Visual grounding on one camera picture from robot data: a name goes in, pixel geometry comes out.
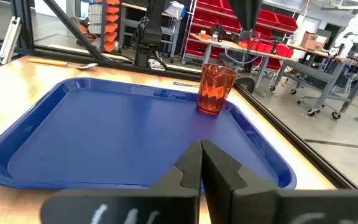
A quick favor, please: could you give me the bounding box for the spoon with orange handle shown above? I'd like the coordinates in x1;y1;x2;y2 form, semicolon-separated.
27;57;99;70

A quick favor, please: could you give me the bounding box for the orange drawer cabinet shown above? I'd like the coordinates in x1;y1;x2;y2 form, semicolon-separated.
86;0;121;54

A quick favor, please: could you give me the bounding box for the white humanoid robot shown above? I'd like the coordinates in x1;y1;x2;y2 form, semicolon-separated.
333;11;358;58

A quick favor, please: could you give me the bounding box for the black aluminium table frame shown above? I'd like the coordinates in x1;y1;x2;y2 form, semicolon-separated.
0;0;358;190

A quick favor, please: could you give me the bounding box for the wooden top work table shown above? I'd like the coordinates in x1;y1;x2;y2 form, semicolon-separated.
188;32;295;98

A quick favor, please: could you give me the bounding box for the blue plastic tray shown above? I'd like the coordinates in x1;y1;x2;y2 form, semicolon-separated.
0;77;298;191

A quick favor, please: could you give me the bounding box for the red bin storage rack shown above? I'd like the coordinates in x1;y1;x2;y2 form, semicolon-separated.
181;0;300;73

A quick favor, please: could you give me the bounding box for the orange faceted plastic cup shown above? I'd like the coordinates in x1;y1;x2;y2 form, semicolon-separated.
196;63;239;116

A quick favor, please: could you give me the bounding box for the grey wheeled work table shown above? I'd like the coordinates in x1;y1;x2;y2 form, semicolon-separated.
269;43;358;121

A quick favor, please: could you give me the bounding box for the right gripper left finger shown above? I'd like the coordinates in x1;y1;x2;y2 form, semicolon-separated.
40;139;203;224

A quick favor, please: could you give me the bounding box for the silver aluminium extrusion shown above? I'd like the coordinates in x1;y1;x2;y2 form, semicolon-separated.
0;16;22;65

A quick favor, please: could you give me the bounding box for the brown cardboard box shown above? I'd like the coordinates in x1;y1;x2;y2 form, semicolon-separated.
300;32;328;51

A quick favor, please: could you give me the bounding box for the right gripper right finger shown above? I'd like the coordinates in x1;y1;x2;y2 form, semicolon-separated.
201;139;358;224

